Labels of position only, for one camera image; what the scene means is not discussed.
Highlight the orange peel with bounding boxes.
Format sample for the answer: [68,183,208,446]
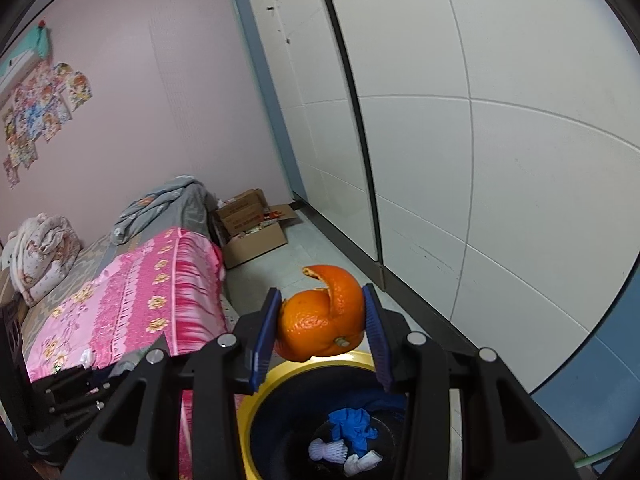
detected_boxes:
[274,264,366,362]

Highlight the yellow rimmed black trash bin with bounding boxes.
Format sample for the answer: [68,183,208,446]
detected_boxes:
[238,351,407,479]

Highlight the blue crumpled glove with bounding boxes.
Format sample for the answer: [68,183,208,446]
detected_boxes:
[329,408,378,457]

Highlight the folded white floral quilt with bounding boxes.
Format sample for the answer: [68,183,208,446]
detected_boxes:
[8,214,81,308]

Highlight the pink floral bed sheet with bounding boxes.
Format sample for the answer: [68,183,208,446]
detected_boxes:
[26,228,229,479]

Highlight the grey floral pillow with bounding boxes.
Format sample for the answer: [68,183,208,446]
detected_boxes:
[111,176,218,246]

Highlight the open cardboard box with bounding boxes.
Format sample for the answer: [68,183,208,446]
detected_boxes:
[215,188,298,270]

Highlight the white wardrobe sliding doors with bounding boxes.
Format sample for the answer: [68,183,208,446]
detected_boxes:
[234,0,640,461]

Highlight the cartoon posters on wall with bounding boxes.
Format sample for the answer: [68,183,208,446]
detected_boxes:
[1,60,93,188]

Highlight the wall air conditioner with cover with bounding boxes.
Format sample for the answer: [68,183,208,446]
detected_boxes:
[0,21,51,103]

